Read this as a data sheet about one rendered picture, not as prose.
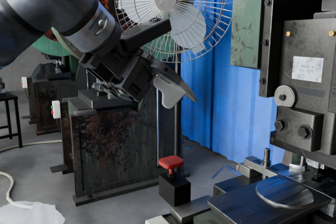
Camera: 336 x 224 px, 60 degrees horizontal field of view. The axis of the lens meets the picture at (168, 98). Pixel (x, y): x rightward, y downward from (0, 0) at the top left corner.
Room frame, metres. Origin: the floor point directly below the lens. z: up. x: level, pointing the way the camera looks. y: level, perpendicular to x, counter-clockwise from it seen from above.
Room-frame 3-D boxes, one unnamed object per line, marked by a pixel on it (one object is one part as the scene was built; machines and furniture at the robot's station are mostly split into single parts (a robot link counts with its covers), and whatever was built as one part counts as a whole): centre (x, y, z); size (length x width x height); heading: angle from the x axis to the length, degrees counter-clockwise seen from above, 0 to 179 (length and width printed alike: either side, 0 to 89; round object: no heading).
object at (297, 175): (0.67, -0.37, 0.76); 0.15 x 0.09 x 0.05; 31
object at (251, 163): (0.82, -0.29, 0.76); 0.17 x 0.06 x 0.10; 31
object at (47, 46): (3.84, 1.14, 0.87); 1.53 x 0.99 x 1.74; 124
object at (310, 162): (0.67, -0.37, 0.84); 0.05 x 0.03 x 0.04; 31
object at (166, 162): (0.84, -0.01, 0.72); 0.07 x 0.06 x 0.08; 121
